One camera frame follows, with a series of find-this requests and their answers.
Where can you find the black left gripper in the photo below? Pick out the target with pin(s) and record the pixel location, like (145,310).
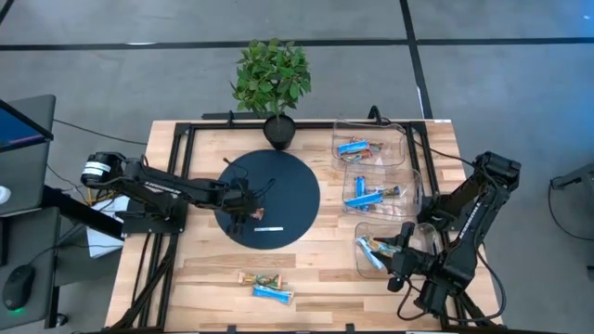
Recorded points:
(239,199)

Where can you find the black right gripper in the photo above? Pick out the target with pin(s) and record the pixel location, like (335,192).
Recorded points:
(413,262)

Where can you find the brown green granola bar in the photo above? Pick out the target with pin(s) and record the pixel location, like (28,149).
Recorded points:
(259,214)

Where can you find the blue bar purple end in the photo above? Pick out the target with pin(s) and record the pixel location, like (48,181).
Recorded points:
(371,254)

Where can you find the blue granola bar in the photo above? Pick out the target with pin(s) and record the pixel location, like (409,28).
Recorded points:
(364,200)
(360,185)

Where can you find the dark green granola bar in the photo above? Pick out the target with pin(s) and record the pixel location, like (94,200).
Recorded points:
(391,190)

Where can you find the blue bar red end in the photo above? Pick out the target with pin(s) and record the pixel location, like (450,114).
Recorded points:
(352,148)

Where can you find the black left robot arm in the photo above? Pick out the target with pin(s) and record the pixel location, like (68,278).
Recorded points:
(162,188)

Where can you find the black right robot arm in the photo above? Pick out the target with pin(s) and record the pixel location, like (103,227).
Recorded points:
(473,209)

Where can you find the white strip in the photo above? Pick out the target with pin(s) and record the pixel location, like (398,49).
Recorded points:
(269,229)

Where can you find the clear plastic bin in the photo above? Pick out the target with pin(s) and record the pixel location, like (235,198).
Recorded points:
(366,271)
(408,204)
(394,134)

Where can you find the round dark woven placemat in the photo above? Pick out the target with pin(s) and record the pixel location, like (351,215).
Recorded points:
(292,185)

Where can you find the light blue bar orange end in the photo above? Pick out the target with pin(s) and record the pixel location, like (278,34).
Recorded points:
(273,294)

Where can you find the green plant in black pot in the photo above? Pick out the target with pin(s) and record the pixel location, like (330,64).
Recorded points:
(271,79)

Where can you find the white paper sheet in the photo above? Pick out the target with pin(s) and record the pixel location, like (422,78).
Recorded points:
(104,246)

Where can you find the grey stand leg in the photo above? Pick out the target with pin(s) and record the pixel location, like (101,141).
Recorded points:
(575,178)

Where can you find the grey desk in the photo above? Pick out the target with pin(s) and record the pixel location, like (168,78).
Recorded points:
(28,185)

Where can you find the black computer mouse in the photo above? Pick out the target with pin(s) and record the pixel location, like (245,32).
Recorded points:
(18,285)

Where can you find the white object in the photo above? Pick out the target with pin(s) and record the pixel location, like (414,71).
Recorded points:
(3,195)

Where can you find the black computer monitor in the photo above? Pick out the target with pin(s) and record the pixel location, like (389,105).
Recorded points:
(18,127)

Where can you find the black aluminium table frame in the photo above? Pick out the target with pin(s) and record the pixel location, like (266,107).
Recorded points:
(209,125)

